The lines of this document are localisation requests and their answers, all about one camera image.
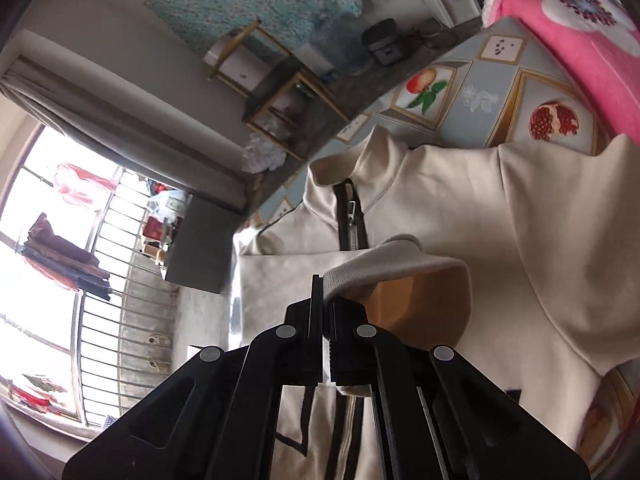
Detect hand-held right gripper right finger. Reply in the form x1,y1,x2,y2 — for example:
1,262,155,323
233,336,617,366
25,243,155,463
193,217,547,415
324,296,592,480

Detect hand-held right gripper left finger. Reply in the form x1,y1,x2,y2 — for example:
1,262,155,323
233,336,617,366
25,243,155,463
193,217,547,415
62,274,324,480

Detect beige zip jacket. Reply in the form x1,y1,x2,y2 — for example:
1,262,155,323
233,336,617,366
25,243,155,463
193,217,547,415
232,127,640,480

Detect grey box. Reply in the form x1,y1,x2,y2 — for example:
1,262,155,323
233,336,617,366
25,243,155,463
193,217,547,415
164,194,239,295

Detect metal window railing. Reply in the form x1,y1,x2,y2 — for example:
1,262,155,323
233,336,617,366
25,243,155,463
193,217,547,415
75,169,192,427

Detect white plastic bag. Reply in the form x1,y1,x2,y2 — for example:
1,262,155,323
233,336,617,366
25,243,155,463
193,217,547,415
241,133,287,174

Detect red box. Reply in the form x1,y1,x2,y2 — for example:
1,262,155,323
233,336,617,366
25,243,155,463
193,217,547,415
142,214,167,242

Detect dark hanging garments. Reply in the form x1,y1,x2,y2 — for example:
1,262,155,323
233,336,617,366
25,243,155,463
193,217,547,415
17,212,112,302

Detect pink hanging garment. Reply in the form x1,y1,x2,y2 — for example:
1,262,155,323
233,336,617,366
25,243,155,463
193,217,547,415
52,162,119,211

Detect red patterned hanging cloth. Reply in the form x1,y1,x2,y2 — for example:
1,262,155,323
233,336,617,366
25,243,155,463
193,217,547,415
6,372,77,417

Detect grey curtain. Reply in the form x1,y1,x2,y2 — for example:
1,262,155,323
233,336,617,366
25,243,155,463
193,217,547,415
0,27,252,212

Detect clear blue water jug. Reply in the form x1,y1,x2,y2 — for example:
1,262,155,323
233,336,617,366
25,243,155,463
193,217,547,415
310,14,374,79

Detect black kitchen appliance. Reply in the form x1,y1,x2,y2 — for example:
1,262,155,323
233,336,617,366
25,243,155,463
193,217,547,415
361,18,402,67

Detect fruit print tablecloth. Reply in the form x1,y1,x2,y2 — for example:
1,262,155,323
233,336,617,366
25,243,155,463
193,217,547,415
242,17,640,480

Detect teal floral cloth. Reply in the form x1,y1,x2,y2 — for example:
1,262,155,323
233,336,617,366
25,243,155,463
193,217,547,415
145,0,364,59

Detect pink floral blanket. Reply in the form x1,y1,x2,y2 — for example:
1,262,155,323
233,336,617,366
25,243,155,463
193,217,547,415
482,0,640,147

